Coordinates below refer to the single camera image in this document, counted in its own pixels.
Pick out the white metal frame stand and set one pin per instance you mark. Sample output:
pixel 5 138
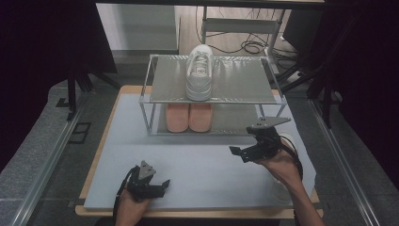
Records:
pixel 238 25

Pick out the black metal stand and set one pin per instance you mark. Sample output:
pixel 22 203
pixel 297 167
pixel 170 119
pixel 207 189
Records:
pixel 326 88

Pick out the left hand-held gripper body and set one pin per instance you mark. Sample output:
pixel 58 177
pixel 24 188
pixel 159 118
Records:
pixel 141 185

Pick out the metal two-tier shoe rack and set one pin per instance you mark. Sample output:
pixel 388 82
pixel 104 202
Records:
pixel 238 81

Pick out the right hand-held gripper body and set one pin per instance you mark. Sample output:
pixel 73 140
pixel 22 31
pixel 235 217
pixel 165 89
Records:
pixel 266 138

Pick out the dark monitor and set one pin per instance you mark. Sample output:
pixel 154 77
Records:
pixel 301 31

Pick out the black tripod stand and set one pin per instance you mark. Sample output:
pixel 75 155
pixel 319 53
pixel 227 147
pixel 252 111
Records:
pixel 72 88

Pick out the pink slipper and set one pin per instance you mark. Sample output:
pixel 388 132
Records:
pixel 200 117
pixel 177 117

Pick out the aluminium rail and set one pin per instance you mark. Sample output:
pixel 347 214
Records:
pixel 345 169
pixel 47 166

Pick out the white panel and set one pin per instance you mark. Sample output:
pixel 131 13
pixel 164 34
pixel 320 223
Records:
pixel 138 26

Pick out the person's right hand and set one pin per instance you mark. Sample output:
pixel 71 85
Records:
pixel 282 169

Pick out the person's left hand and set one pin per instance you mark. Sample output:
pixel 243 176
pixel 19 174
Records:
pixel 131 207

